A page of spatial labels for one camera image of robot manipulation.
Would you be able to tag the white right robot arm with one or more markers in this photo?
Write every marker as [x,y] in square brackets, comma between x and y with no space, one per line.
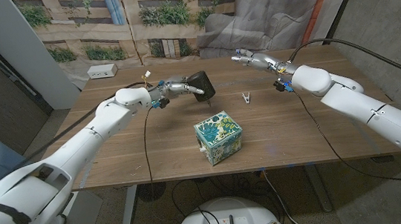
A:
[372,116]

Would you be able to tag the black backdrop pole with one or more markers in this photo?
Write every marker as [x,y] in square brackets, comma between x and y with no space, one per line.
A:
[343,4]

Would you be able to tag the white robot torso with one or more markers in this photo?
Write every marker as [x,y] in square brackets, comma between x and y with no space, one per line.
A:
[230,217]

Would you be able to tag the printed fabric backdrop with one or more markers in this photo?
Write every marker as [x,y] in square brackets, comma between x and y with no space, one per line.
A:
[177,36]

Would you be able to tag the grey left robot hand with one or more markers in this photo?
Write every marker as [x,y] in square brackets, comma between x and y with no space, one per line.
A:
[172,88]

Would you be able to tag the round black floor base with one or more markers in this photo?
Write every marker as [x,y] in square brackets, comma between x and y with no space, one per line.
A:
[151,191]

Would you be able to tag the white power strip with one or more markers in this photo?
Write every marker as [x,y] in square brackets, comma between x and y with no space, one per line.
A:
[102,71]

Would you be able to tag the floral teal tissue box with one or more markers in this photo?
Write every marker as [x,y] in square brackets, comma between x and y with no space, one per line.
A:
[218,136]

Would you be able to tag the white floor board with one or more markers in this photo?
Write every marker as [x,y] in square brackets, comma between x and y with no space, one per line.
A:
[81,221]

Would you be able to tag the white clothespin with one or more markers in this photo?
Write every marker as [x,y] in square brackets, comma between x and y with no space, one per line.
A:
[246,99]

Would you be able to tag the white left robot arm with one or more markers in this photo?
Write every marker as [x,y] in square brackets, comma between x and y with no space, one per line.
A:
[77,147]

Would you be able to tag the white table leg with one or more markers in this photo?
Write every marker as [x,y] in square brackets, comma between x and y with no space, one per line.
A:
[129,212]

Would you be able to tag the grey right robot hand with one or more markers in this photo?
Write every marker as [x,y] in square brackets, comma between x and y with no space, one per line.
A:
[266,61]

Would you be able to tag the grey table leg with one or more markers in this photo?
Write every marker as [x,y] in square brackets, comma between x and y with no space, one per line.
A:
[321,192]

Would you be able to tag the white column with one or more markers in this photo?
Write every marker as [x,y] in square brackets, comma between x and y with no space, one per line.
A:
[22,52]

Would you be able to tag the black cylindrical speaker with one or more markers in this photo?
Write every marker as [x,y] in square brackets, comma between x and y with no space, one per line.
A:
[203,83]

